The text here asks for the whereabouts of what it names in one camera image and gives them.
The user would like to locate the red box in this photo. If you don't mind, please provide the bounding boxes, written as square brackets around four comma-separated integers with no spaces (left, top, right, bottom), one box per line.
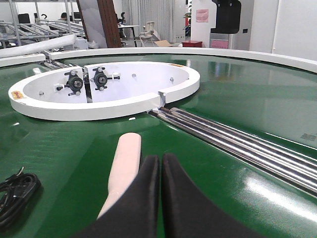
[182,40,203,48]

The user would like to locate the steel rollers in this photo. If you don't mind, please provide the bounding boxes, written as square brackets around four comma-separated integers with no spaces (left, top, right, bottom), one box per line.
[40,51,78,70]
[149,107,317,196]

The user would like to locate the white outer conveyor rim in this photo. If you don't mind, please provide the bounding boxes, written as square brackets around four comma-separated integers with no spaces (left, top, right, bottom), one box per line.
[0,47,317,74]

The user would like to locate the right black bearing block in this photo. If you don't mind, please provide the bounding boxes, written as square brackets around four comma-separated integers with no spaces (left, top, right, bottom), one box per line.
[93,67,120,91]

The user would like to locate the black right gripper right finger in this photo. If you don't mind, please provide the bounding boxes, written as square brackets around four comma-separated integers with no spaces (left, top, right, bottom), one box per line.
[161,153,261,238]

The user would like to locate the white chair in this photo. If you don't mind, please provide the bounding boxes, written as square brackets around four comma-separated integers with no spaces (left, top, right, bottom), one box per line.
[135,21,160,47]

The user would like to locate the steel rollers back left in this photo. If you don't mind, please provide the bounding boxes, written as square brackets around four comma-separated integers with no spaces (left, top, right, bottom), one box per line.
[40,51,78,70]

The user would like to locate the steel rollers right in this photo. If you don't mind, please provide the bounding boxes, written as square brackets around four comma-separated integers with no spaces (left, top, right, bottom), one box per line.
[149,107,317,196]

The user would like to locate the left black bearing block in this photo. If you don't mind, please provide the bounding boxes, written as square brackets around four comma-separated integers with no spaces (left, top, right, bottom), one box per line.
[54,70,84,96]

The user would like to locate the brown wooden pillar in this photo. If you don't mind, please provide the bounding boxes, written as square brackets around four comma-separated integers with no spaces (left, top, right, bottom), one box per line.
[76,0,122,49]

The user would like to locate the white inner conveyor ring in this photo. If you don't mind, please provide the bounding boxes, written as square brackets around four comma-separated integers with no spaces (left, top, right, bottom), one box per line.
[8,60,201,121]

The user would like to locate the white foam roll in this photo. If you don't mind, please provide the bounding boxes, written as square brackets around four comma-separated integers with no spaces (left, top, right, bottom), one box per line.
[0,34,76,58]

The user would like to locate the beige hand brush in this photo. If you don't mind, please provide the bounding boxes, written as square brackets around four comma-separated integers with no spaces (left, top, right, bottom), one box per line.
[97,132,142,218]

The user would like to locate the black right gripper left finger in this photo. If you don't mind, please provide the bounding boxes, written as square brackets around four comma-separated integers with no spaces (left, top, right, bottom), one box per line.
[74,155,160,238]

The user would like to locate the black cable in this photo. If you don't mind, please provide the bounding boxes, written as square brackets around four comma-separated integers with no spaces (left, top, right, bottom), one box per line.
[0,166,42,223]

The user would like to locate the black bearing block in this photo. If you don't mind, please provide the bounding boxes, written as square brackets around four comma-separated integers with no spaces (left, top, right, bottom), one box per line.
[93,67,120,91]
[54,70,84,96]

